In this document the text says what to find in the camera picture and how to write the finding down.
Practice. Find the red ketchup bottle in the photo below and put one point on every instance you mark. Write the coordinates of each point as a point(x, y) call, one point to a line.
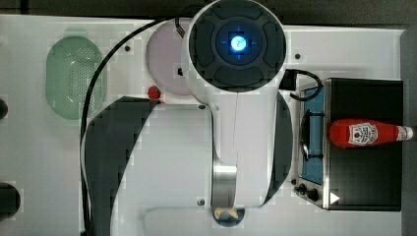
point(360, 133)

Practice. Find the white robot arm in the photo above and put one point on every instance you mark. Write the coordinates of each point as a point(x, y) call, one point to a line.
point(233, 60)

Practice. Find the black toaster oven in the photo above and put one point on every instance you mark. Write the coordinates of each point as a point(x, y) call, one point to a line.
point(360, 178)

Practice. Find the red toy strawberry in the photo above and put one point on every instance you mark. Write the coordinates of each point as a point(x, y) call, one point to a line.
point(154, 93)

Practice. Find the pink round plate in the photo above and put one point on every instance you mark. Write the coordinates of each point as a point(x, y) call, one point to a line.
point(163, 58)

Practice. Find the blue bowl with food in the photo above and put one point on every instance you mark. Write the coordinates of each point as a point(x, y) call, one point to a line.
point(228, 217)

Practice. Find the green perforated colander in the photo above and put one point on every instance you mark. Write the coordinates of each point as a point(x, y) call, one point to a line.
point(70, 65)

